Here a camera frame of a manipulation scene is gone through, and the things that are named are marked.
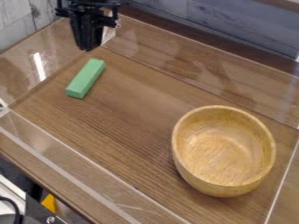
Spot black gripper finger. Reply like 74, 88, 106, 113
69, 12, 90, 51
88, 15, 102, 50

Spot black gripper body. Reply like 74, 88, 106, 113
54, 0, 121, 28

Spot green rectangular block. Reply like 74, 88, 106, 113
65, 59, 106, 99

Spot brown wooden bowl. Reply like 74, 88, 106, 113
172, 105, 276, 198

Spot clear acrylic tray walls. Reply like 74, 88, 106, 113
0, 13, 299, 224

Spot yellow warning label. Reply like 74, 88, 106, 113
41, 194, 57, 214

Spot clear acrylic corner bracket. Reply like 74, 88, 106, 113
101, 27, 116, 44

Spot black cable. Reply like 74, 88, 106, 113
0, 195, 22, 224

